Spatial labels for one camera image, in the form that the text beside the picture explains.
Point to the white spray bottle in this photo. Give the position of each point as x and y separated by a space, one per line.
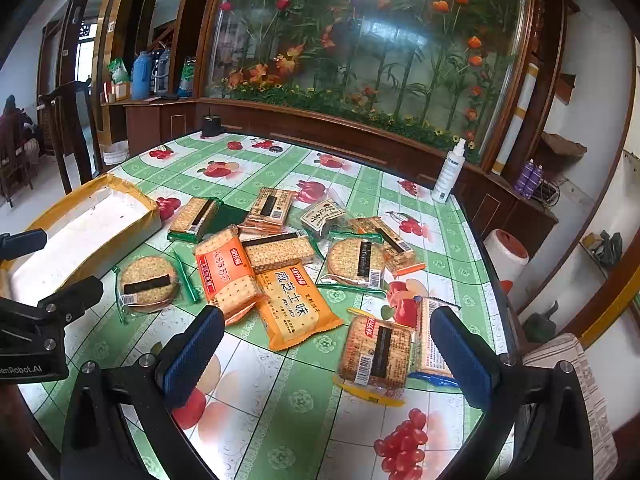
448 176

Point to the clear square cracker pack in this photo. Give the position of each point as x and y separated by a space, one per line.
275 252

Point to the green snack bag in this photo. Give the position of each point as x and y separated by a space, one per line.
117 69

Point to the yellow white storage box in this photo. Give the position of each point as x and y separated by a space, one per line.
88 232

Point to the orange cracker stack pack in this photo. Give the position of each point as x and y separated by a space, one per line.
267 215

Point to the yellow cheese cracker pack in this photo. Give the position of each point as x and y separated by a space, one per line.
292 308

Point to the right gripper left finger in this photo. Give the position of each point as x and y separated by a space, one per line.
183 361

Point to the purple bottles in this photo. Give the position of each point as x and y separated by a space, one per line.
529 179

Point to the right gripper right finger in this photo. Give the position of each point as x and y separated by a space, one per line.
474 365

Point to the black round cap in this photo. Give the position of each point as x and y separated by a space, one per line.
211 126

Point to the blue edged cracker pack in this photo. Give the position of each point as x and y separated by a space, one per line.
426 361

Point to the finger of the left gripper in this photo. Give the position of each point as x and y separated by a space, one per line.
13 246

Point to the dark wooden chair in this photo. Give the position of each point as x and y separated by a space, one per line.
65 129

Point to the green edged cracker pack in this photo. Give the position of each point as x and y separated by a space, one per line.
194 219

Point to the floral glass display panel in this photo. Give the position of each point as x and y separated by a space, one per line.
430 70

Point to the white red bucket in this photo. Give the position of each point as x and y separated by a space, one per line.
508 256

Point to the orange edged cracker pack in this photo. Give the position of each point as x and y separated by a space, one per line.
400 258

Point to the wooden sideboard cabinet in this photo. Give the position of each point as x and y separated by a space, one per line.
146 124

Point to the seated person in red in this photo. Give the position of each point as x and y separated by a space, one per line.
17 126

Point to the dark green snack packet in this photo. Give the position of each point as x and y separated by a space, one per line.
225 216

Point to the blue thermos jug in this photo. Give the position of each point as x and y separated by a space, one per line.
141 76

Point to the preserved plum clear bag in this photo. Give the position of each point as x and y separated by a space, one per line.
319 218

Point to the orange soda cracker pack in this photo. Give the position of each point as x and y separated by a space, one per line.
229 281

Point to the yellow edged cracker pack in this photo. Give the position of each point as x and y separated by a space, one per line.
375 360

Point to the round cracker pack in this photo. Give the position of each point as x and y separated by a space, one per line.
353 263
145 285

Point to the clear water jug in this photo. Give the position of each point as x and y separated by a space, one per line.
160 73

